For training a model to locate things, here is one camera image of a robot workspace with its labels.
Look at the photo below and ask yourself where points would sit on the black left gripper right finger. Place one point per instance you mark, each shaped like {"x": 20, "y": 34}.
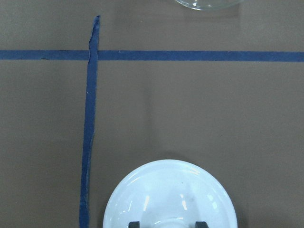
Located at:
{"x": 200, "y": 224}

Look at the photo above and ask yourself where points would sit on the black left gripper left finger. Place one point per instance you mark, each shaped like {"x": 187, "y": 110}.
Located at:
{"x": 134, "y": 224}

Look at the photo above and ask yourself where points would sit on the white cup lid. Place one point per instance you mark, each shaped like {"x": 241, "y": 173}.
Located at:
{"x": 169, "y": 194}

